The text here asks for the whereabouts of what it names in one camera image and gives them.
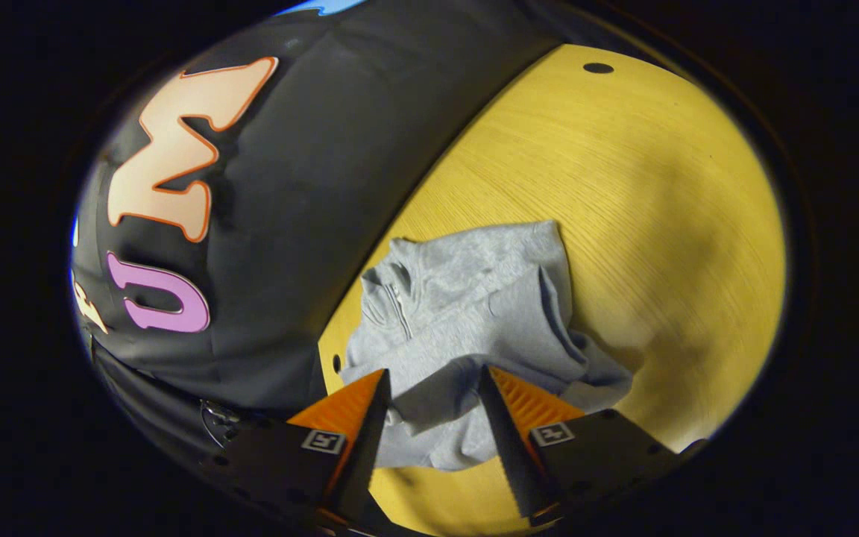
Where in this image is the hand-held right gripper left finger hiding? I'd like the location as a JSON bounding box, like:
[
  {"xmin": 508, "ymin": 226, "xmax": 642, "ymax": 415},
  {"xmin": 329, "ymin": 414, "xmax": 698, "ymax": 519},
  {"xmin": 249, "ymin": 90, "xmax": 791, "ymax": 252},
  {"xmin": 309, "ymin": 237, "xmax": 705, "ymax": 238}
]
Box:
[{"xmin": 202, "ymin": 368, "xmax": 391, "ymax": 534}]

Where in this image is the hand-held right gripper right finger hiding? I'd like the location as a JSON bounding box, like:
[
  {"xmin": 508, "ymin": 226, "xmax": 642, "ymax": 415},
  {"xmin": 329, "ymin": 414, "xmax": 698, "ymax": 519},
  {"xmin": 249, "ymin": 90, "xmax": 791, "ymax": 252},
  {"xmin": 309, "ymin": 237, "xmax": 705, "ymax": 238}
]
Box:
[{"xmin": 478, "ymin": 365, "xmax": 687, "ymax": 527}]

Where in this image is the black backdrop cloth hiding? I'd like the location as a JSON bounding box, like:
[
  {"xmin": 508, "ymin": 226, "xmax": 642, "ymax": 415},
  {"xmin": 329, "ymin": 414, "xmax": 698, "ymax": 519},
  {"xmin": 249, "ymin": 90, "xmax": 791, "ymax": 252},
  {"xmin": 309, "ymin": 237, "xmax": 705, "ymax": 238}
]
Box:
[{"xmin": 70, "ymin": 0, "xmax": 572, "ymax": 463}]

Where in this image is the grey zip-neck sweatshirt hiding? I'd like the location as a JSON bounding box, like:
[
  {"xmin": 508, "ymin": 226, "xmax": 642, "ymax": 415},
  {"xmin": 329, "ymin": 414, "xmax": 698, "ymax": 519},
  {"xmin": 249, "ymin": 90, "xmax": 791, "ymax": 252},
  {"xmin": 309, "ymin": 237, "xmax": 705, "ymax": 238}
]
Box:
[{"xmin": 340, "ymin": 220, "xmax": 634, "ymax": 472}]

